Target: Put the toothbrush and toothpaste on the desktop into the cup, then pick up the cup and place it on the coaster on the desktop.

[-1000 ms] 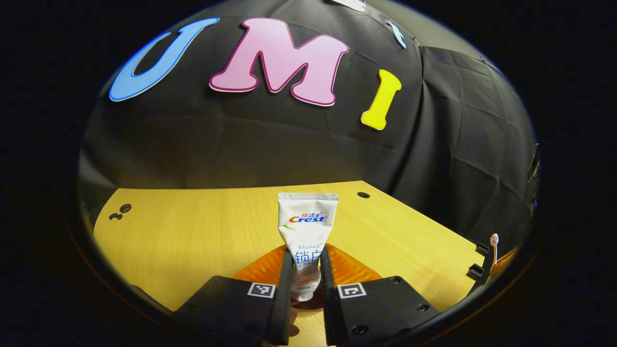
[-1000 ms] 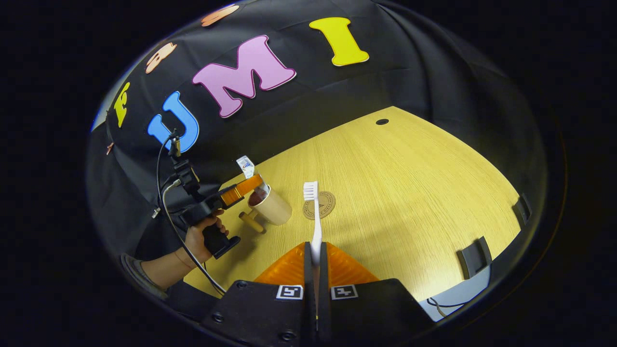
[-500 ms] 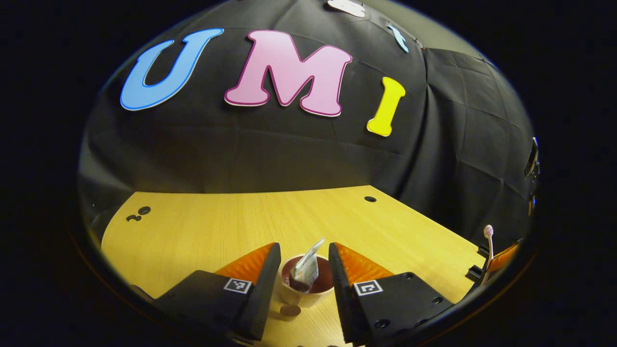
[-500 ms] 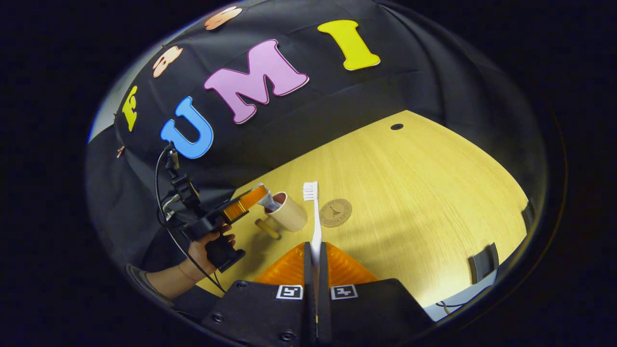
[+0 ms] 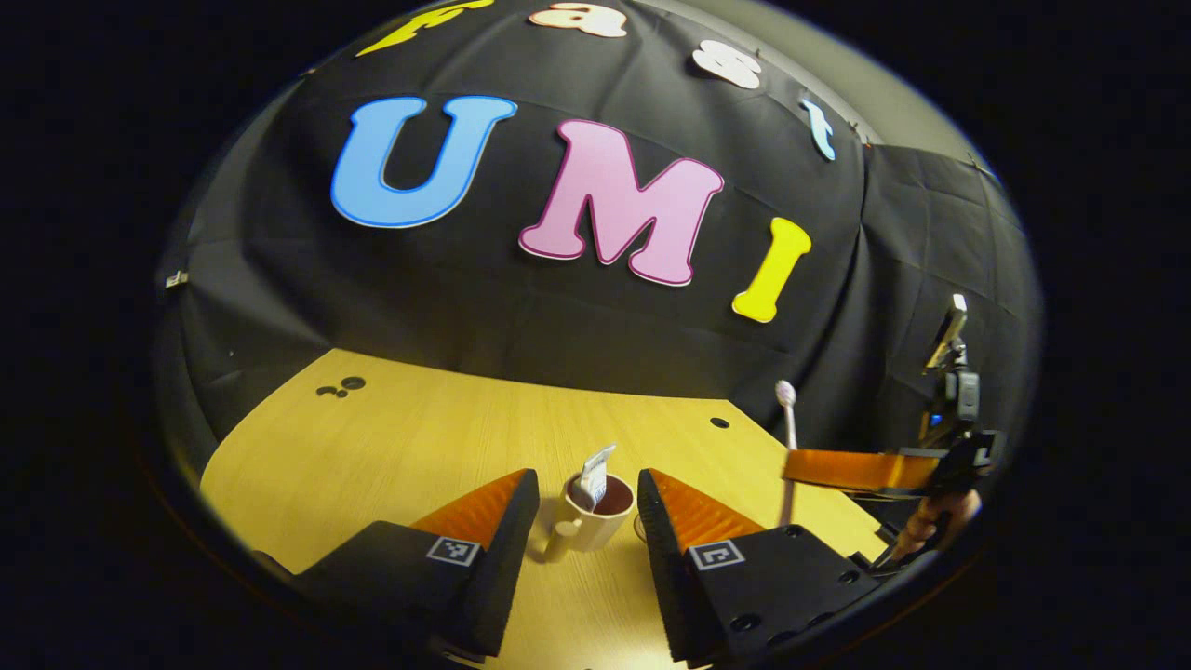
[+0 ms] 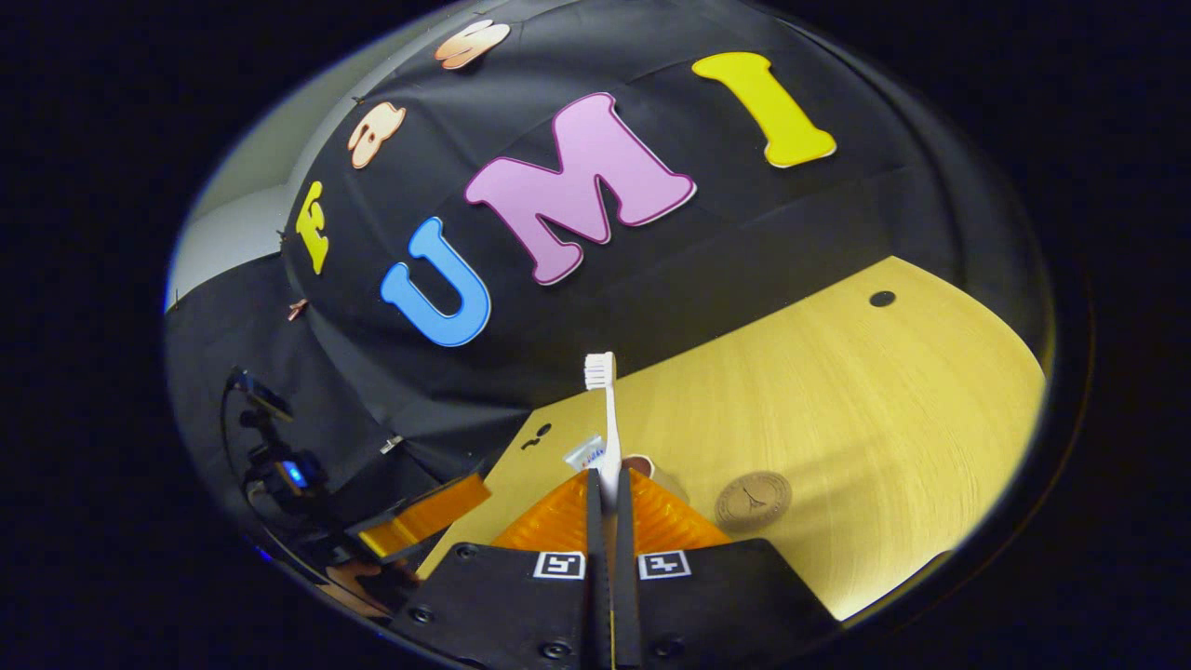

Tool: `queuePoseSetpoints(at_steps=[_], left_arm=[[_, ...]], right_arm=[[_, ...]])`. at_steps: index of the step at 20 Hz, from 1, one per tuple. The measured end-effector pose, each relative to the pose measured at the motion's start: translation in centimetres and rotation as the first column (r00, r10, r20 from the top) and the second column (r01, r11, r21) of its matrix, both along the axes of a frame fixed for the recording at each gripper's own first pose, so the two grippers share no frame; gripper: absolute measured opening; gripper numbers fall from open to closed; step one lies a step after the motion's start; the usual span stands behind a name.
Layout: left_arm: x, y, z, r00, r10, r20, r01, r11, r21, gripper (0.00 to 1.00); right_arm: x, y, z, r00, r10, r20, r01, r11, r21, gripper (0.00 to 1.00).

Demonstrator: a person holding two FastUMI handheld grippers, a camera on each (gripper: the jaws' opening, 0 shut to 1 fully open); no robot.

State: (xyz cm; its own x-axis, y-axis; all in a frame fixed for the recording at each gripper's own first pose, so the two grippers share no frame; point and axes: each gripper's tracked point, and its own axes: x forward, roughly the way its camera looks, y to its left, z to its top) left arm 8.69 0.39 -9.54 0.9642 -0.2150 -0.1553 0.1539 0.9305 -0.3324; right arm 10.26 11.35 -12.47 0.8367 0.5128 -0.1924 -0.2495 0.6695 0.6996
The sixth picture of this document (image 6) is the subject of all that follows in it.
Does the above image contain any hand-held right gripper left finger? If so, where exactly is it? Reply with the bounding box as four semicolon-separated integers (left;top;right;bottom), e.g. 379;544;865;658
391;468;610;670

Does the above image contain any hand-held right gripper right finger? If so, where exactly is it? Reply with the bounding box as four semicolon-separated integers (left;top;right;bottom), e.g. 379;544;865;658
614;468;838;670

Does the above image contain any beige cup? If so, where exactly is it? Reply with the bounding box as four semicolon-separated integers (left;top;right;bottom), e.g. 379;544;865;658
622;454;689;503

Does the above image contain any round brown coaster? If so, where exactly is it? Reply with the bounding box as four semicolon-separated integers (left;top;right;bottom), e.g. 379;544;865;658
715;470;793;533

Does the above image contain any white toothbrush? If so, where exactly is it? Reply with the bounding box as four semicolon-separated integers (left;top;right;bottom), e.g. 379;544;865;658
583;352;622;508

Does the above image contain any black backdrop cloth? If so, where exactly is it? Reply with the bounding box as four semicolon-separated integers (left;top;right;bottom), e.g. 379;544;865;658
167;0;1052;559

